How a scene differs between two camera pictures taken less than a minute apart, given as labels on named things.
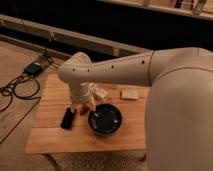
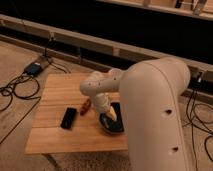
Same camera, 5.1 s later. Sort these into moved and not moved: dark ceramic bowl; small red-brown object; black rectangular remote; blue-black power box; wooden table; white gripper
Moved: dark ceramic bowl; white gripper
Not moved: wooden table; black rectangular remote; small red-brown object; blue-black power box
